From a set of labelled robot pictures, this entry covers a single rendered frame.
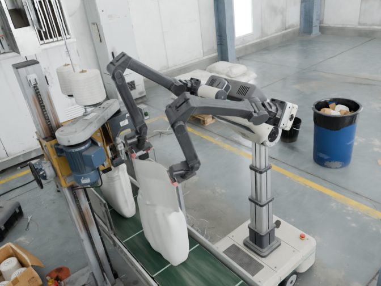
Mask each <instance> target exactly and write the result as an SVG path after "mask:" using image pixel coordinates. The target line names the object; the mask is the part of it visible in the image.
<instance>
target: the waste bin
mask: <svg viewBox="0 0 381 286"><path fill-rule="evenodd" d="M332 103H335V105H336V106H337V105H343V106H346V107H347V108H349V112H352V111H354V113H350V114H347V115H329V114H326V113H322V112H320V111H321V109H323V108H330V107H329V105H330V104H332ZM312 110H313V112H314V115H313V117H314V148H313V159H314V161H315V162H316V163H317V164H318V165H320V166H323V167H327V168H331V169H339V168H343V167H346V166H347V165H349V164H350V162H351V158H352V152H353V146H354V140H355V133H356V129H357V123H358V121H359V117H360V113H361V111H362V110H363V106H362V105H361V104H360V103H359V102H358V101H356V100H352V99H348V98H325V99H321V100H318V101H317V102H315V103H314V104H313V105H312Z"/></svg>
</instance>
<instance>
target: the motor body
mask: <svg viewBox="0 0 381 286"><path fill-rule="evenodd" d="M91 146H92V143H91V139H90V138H88V139H87V141H86V142H85V143H84V144H82V145H79V146H76V147H67V146H66V145H64V146H63V150H64V152H65V155H66V158H67V161H68V163H69V166H70V170H71V172H72V175H73V177H74V180H75V182H76V183H77V184H78V185H80V186H88V185H91V184H94V183H95V182H97V181H98V180H99V178H100V176H99V173H98V170H97V169H94V168H92V167H88V166H86V165H85V163H84V160H83V157H82V153H83V152H84V151H86V150H87V149H88V148H90V147H91Z"/></svg>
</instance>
